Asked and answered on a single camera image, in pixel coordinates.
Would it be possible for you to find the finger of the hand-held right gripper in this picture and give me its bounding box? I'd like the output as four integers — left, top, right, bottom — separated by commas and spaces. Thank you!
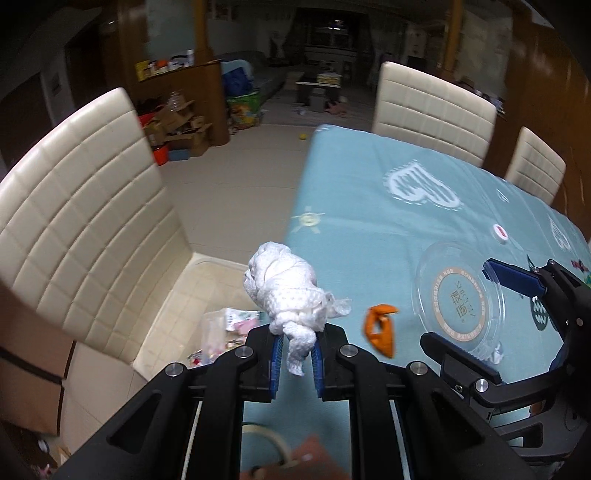
420, 331, 505, 408
482, 257, 550, 300

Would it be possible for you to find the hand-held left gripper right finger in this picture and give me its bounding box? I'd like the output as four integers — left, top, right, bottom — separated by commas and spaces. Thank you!
310, 323, 536, 480

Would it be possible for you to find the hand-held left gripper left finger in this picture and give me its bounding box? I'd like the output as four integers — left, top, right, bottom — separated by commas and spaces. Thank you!
48, 323, 282, 480

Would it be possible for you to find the clear round plastic lid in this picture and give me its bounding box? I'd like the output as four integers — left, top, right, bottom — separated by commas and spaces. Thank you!
413, 241, 507, 357

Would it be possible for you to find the white tissue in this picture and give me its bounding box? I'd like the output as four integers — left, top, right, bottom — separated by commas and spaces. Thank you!
244, 241, 352, 377

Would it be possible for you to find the clear plastic bin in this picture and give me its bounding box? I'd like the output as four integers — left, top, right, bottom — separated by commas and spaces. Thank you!
185, 251, 278, 376

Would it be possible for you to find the plastic bag of items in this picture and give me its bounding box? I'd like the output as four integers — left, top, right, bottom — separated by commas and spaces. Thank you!
187, 308, 265, 367

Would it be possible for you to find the beige tape roll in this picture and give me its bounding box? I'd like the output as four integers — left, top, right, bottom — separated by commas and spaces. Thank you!
241, 421, 297, 468

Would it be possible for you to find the orange peel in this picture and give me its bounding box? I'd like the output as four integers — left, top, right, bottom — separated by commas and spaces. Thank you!
361, 305, 399, 357

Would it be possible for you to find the cream quilted leather chair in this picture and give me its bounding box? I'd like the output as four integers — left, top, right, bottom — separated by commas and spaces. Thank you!
0, 88, 252, 446
372, 61, 498, 168
504, 127, 567, 206

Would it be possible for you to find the light blue printed tablecloth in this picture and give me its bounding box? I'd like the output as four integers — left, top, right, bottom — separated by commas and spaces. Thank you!
240, 124, 591, 480

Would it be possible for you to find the brown storage box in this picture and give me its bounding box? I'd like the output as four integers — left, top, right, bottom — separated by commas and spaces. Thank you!
0, 281, 75, 437

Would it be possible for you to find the pile of cardboard boxes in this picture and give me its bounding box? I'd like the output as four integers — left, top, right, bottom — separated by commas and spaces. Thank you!
137, 98, 214, 162

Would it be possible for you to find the colourful printed bag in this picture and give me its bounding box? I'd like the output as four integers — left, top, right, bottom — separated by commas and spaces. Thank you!
226, 91, 260, 129

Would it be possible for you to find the dark coffee table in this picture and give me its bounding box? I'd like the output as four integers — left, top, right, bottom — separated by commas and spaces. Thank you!
295, 71, 344, 105

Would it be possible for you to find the wooden partition cabinet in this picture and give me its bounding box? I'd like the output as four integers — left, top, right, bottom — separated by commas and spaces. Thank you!
117, 0, 232, 149

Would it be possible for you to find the blue bag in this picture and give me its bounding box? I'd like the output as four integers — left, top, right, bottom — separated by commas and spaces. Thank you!
222, 69, 254, 97

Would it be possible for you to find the grey sofa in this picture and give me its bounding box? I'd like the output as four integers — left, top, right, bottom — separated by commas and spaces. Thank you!
217, 51, 297, 94

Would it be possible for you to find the row of jars and bottles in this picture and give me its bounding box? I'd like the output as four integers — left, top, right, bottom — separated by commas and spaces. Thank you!
135, 49, 197, 82

